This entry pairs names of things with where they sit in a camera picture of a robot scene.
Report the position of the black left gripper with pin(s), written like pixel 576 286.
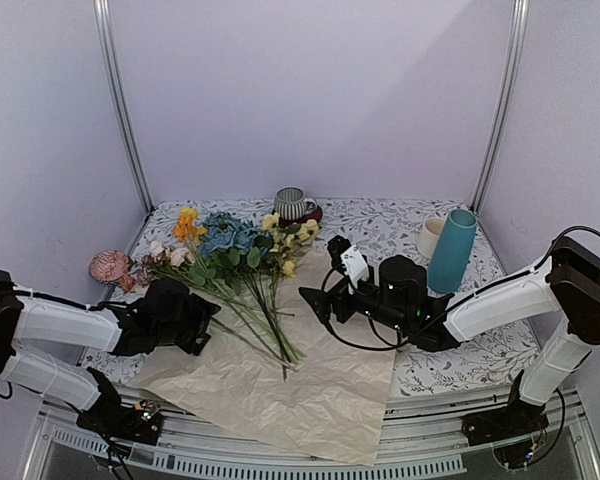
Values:
pixel 201 310

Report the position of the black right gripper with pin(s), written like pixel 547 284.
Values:
pixel 339 296

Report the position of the cream wrapping paper sheet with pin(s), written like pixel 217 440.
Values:
pixel 331 406

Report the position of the flower bouquet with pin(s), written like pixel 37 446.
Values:
pixel 243 264

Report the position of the teal vase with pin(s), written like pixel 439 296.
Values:
pixel 453 250

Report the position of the pink rose stem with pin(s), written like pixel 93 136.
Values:
pixel 170 265

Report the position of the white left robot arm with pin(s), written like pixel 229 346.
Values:
pixel 26 315

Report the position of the dark red saucer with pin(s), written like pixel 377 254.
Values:
pixel 313 214

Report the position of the striped cup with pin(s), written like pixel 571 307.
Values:
pixel 292 203

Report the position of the cream mug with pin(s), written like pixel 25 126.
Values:
pixel 429 236

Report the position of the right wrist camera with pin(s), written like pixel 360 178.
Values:
pixel 348 261

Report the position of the aluminium table front rail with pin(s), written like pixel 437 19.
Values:
pixel 421 439

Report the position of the left aluminium frame post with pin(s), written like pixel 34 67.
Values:
pixel 105 30

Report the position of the aluminium frame post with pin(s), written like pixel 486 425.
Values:
pixel 105 30
pixel 511 69

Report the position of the right aluminium frame post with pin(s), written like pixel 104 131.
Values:
pixel 511 69

